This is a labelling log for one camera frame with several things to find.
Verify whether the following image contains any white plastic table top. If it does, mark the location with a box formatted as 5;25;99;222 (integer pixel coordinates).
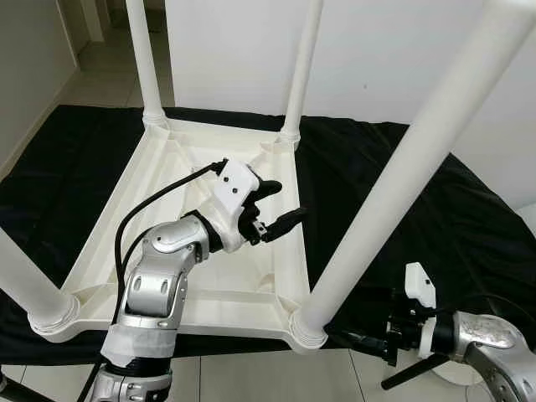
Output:
29;117;333;353

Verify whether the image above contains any black table cloth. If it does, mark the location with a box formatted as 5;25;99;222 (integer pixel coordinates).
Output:
0;105;536;367

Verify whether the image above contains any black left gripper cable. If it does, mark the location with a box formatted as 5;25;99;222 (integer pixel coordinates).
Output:
117;219;181;290

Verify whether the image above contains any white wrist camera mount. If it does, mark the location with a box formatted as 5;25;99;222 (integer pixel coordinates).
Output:
205;162;260;250
405;262;438;359

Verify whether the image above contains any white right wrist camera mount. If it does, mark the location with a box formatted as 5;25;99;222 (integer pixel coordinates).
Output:
405;262;438;359

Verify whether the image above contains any black table leg bar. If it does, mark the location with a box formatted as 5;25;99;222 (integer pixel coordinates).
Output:
381;354;451;391
0;373;51;402

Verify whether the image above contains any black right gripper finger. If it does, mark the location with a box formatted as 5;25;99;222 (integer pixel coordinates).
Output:
325;329;391;354

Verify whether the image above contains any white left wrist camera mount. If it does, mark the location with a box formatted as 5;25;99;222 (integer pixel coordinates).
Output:
205;162;260;250

